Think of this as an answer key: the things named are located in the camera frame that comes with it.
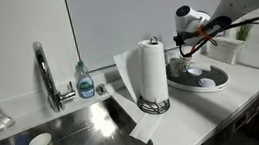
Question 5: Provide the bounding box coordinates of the white paper towel roll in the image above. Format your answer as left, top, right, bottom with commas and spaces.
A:
133, 37, 172, 106

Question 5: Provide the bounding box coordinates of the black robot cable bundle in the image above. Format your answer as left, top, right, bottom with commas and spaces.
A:
172, 14, 259, 59

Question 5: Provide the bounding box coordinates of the green plant in white planter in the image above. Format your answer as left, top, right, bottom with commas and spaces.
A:
204, 22, 259, 69

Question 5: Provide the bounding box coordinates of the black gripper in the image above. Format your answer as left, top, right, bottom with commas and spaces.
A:
173, 29, 204, 59

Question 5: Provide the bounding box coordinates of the loose white paper towel sheet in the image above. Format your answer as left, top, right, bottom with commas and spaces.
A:
111, 46, 147, 106

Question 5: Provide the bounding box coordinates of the stainless steel sink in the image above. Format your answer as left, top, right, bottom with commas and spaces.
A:
0, 91, 154, 145

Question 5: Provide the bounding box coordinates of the round black tray white rim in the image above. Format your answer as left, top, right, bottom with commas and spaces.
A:
163, 54, 233, 99

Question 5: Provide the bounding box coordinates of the chrome kitchen faucet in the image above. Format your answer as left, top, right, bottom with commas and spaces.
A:
32, 37, 79, 115

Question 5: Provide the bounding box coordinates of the paper towel roll on holder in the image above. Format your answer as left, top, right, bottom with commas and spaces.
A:
128, 35, 173, 118

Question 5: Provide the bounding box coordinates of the round chrome knob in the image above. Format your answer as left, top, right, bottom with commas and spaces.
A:
95, 82, 108, 97

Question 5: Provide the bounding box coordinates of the clear dish soap bottle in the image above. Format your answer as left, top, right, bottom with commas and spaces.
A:
73, 58, 97, 100

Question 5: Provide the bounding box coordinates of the white paper towel piece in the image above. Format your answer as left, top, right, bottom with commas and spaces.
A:
126, 109, 168, 145

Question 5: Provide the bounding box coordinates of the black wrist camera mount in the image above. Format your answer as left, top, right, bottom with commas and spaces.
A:
201, 14, 234, 38

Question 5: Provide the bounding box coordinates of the orange stick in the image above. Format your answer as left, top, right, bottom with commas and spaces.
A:
189, 44, 200, 55

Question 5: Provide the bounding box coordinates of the white plastic cup lid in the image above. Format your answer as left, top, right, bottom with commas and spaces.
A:
197, 75, 217, 91
186, 66, 203, 78

